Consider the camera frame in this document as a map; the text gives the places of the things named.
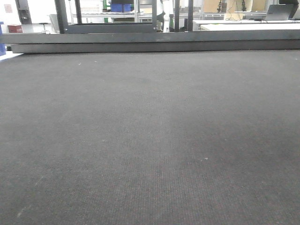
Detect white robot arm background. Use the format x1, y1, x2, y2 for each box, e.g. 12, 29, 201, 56
162, 0, 173, 33

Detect dark grey table mat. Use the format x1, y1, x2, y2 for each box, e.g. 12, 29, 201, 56
0, 50, 300, 225

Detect blue storage bins on rack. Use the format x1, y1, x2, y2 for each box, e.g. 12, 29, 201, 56
111, 3, 131, 13

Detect white background table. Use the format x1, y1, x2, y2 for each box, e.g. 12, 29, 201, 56
193, 20, 300, 31

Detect red box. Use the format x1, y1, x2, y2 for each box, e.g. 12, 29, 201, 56
7, 24, 23, 33

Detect grey laptop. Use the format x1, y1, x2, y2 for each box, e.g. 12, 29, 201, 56
254, 4, 294, 21

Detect blue bin at left edge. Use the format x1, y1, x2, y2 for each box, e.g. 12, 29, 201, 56
0, 21, 6, 56

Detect black metal frame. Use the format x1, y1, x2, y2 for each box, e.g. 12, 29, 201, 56
55, 0, 194, 34

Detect grey metal table edge rail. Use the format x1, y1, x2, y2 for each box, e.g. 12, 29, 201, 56
0, 30, 300, 54

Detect black wall dispenser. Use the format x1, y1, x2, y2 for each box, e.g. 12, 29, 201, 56
15, 0, 32, 24

